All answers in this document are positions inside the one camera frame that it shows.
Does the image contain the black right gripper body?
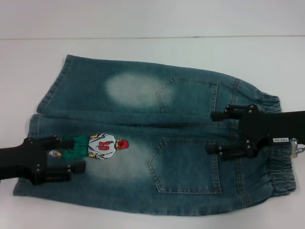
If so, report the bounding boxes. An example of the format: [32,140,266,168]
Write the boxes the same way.
[239,109,305,146]

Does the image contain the silver right gripper cable plug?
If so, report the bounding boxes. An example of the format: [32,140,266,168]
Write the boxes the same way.
[289,137,305,158]

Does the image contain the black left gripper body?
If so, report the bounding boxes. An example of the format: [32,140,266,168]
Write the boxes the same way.
[0,137,49,186]

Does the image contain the blue denim shorts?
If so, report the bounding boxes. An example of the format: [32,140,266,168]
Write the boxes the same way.
[13,54,298,229]

